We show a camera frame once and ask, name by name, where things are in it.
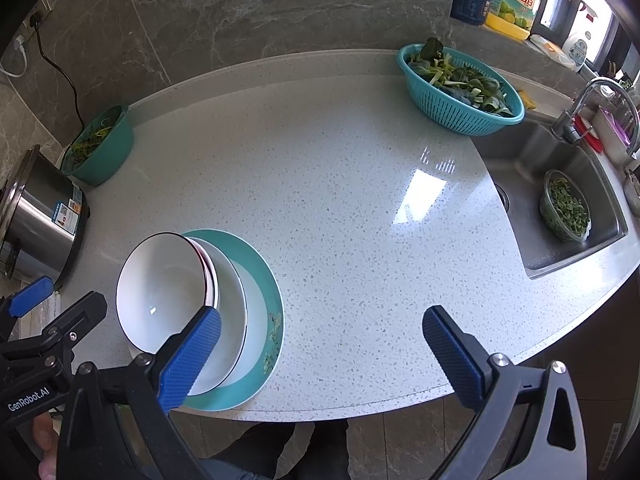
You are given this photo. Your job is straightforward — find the person's legs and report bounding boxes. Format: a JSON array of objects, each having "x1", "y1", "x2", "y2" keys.
[{"x1": 200, "y1": 420, "x2": 351, "y2": 480}]

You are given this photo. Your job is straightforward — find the black power cable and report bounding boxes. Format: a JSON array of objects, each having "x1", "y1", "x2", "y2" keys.
[{"x1": 30, "y1": 15, "x2": 86, "y2": 128}]

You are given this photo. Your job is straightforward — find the yellow oil bottle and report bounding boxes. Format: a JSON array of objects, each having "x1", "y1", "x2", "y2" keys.
[{"x1": 484, "y1": 0, "x2": 545, "y2": 41}]

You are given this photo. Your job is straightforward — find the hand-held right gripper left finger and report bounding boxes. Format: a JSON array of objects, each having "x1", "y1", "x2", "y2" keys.
[{"x1": 55, "y1": 305, "x2": 223, "y2": 480}]

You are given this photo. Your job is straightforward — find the white bowl with red print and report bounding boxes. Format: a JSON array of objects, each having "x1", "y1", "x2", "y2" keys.
[{"x1": 116, "y1": 231, "x2": 221, "y2": 356}]

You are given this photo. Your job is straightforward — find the white plate with dark rim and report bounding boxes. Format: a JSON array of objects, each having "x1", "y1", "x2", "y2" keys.
[{"x1": 200, "y1": 232, "x2": 263, "y2": 386}]

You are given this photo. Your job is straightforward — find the teal plastic colander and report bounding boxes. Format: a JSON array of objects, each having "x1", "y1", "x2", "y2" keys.
[{"x1": 396, "y1": 42, "x2": 526, "y2": 137}]

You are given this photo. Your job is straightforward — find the clear bowl of chopped greens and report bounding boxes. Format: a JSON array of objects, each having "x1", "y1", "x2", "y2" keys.
[{"x1": 538, "y1": 169, "x2": 593, "y2": 243}]

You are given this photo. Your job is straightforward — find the large white bowl dark rim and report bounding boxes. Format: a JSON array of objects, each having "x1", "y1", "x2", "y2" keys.
[{"x1": 127, "y1": 236, "x2": 249, "y2": 397}]

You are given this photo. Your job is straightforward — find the teal basin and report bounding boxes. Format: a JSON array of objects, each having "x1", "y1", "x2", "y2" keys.
[{"x1": 60, "y1": 105, "x2": 136, "y2": 187}]

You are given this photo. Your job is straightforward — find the white power cable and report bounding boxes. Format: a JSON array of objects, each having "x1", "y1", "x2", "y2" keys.
[{"x1": 0, "y1": 35, "x2": 28, "y2": 78}]

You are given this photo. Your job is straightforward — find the leafy greens in colander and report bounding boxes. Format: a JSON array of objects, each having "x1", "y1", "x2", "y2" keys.
[{"x1": 407, "y1": 36, "x2": 516, "y2": 117}]

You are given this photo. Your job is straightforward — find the steel sink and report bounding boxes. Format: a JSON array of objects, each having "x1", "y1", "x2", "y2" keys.
[{"x1": 472, "y1": 117, "x2": 630, "y2": 281}]

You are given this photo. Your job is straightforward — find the person's left hand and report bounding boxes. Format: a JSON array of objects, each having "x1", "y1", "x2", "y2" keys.
[{"x1": 30, "y1": 412, "x2": 61, "y2": 480}]

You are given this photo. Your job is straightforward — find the white bottle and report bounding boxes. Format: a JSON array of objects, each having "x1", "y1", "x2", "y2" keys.
[{"x1": 560, "y1": 30, "x2": 593, "y2": 68}]

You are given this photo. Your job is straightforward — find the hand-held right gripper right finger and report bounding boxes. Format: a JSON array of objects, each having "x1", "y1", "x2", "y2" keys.
[{"x1": 422, "y1": 305, "x2": 586, "y2": 480}]

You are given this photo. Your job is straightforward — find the white rag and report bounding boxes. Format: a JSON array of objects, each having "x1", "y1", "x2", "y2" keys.
[{"x1": 529, "y1": 34, "x2": 571, "y2": 63}]

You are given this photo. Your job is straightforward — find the red sink item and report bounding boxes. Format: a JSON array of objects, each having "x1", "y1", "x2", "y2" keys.
[{"x1": 572, "y1": 115, "x2": 606, "y2": 153}]

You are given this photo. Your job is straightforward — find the deep teal floral plate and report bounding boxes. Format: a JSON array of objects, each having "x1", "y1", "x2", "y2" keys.
[{"x1": 180, "y1": 228, "x2": 286, "y2": 411}]

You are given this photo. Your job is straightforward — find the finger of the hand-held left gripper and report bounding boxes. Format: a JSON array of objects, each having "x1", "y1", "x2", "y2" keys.
[
  {"x1": 42, "y1": 291, "x2": 108, "y2": 356},
  {"x1": 0, "y1": 275, "x2": 55, "y2": 318}
]

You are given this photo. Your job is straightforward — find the white container with purple item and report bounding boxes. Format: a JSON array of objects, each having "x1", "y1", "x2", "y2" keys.
[{"x1": 590, "y1": 105, "x2": 638, "y2": 166}]

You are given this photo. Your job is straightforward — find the steel rice cooker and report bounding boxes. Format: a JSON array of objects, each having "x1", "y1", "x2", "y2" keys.
[{"x1": 0, "y1": 145, "x2": 91, "y2": 286}]

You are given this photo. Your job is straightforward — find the chrome faucet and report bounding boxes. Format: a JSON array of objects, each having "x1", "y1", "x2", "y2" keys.
[{"x1": 550, "y1": 77, "x2": 640, "y2": 156}]

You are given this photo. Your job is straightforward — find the vegetable scraps in basin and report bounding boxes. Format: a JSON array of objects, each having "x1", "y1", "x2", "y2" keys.
[{"x1": 67, "y1": 110, "x2": 123, "y2": 168}]

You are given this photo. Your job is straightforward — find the dark blue container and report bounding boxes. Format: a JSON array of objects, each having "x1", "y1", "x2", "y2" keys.
[{"x1": 450, "y1": 0, "x2": 488, "y2": 26}]

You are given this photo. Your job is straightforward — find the white cloth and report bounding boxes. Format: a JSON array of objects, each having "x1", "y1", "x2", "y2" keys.
[{"x1": 22, "y1": 290, "x2": 63, "y2": 331}]

